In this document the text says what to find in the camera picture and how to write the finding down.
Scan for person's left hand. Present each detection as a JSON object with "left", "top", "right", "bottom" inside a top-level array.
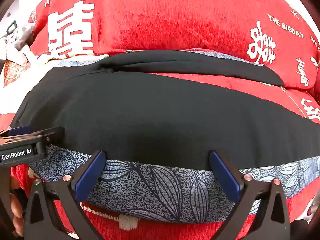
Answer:
[{"left": 9, "top": 168, "right": 42, "bottom": 238}]

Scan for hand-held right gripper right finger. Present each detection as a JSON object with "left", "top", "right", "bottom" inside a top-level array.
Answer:
[{"left": 209, "top": 151, "right": 292, "bottom": 240}]

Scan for black looped handle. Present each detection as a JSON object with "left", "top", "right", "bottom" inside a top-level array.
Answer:
[{"left": 0, "top": 20, "right": 18, "bottom": 40}]

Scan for black pants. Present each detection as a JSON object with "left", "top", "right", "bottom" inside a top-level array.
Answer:
[{"left": 10, "top": 50, "right": 320, "bottom": 170}]

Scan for blue leaf-print cloth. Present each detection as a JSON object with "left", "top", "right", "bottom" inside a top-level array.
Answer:
[{"left": 29, "top": 50, "right": 320, "bottom": 224}]

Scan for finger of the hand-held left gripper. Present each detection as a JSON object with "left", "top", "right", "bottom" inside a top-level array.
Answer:
[
  {"left": 0, "top": 125, "right": 32, "bottom": 138},
  {"left": 0, "top": 126, "right": 65, "bottom": 155}
]

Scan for red printed blanket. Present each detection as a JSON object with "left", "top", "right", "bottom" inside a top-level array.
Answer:
[{"left": 0, "top": 0, "right": 320, "bottom": 240}]

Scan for white cloth with red-gold print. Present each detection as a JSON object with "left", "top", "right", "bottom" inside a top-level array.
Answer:
[{"left": 0, "top": 51, "right": 60, "bottom": 88}]

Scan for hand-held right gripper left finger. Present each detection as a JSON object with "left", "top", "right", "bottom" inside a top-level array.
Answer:
[{"left": 24, "top": 151, "right": 107, "bottom": 240}]

